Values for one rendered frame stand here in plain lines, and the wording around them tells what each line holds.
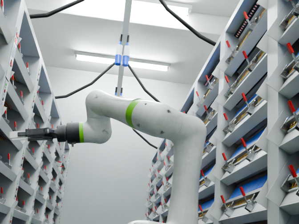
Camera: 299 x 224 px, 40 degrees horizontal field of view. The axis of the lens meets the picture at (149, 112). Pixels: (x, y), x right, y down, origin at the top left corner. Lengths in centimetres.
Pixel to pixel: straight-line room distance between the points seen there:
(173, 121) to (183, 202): 28
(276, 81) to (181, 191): 50
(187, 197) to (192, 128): 24
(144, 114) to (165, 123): 8
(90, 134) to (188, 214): 58
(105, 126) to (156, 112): 44
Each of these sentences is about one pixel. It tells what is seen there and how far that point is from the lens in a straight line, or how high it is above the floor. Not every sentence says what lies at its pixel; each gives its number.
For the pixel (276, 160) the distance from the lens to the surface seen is 141.
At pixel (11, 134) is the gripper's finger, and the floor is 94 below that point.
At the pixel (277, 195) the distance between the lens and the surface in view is 137.
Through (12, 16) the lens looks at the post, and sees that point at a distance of 231.
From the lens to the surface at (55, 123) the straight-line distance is 425.
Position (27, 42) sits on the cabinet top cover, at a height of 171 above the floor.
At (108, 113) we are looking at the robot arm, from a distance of 166.
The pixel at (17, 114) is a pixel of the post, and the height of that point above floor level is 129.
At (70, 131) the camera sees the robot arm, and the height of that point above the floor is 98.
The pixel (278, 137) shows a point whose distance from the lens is 141.
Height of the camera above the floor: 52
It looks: 19 degrees up
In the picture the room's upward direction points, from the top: 5 degrees clockwise
